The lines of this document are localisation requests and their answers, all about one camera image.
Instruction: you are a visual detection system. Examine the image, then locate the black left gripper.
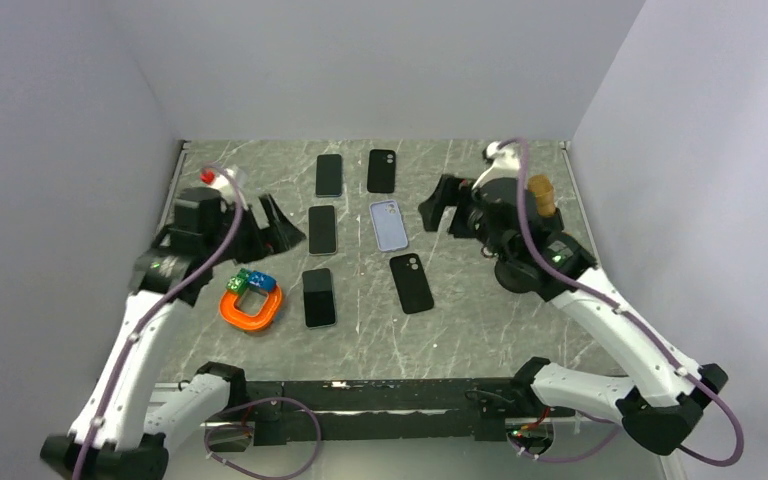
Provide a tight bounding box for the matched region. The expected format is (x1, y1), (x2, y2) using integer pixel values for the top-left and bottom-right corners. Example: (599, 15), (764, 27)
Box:
(204, 192), (305, 266)

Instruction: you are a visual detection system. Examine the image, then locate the black phone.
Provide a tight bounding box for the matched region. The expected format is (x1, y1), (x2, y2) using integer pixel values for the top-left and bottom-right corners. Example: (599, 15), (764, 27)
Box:
(302, 268), (337, 329)
(308, 205), (338, 256)

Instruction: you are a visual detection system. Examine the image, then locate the lavender phone case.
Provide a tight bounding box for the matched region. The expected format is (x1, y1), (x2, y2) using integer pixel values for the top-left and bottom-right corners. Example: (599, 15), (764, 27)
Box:
(369, 200), (409, 252)

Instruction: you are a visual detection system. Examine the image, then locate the blue phone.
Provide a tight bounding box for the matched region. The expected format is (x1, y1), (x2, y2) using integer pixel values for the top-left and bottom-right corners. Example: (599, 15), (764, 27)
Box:
(315, 154), (343, 198)

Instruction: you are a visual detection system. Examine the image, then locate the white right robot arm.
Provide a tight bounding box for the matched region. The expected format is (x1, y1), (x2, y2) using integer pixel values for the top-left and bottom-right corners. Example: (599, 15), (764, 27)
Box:
(418, 175), (728, 456)

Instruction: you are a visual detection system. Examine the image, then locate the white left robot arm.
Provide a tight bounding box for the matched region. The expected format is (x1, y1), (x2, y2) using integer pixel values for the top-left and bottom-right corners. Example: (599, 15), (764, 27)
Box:
(40, 186), (306, 479)

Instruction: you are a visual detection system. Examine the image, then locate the blue toy brick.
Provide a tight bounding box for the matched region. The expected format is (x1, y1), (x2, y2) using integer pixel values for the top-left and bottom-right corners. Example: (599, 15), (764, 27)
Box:
(246, 270), (277, 295)

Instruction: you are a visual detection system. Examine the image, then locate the green toy brick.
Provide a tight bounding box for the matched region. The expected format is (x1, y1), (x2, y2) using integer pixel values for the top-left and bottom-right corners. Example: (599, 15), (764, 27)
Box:
(226, 268), (251, 295)

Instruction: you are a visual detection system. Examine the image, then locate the black microphone stand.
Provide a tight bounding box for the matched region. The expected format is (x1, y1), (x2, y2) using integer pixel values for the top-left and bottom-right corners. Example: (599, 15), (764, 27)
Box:
(494, 209), (564, 295)

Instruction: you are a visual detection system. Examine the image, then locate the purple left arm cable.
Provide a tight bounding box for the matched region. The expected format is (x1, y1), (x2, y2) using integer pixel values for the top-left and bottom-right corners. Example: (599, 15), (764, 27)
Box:
(69, 165), (322, 480)

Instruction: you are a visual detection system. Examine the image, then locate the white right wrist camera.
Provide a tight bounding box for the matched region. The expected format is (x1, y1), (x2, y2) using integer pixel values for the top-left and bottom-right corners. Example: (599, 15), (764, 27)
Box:
(472, 139), (522, 192)

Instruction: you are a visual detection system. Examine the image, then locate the orange ring toy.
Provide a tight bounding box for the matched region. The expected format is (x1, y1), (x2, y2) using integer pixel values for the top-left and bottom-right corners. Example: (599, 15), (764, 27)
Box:
(218, 284), (286, 333)

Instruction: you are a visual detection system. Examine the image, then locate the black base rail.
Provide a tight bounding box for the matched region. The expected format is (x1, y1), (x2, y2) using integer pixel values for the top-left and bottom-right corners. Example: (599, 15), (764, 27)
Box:
(208, 378), (573, 446)

